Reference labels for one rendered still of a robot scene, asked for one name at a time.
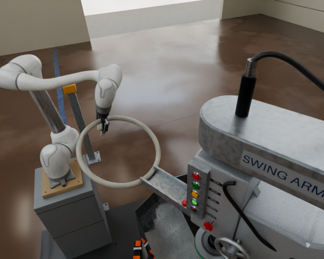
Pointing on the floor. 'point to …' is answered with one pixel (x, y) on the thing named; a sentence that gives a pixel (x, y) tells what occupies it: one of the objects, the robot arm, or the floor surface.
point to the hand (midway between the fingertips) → (101, 129)
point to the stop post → (92, 158)
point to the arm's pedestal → (73, 216)
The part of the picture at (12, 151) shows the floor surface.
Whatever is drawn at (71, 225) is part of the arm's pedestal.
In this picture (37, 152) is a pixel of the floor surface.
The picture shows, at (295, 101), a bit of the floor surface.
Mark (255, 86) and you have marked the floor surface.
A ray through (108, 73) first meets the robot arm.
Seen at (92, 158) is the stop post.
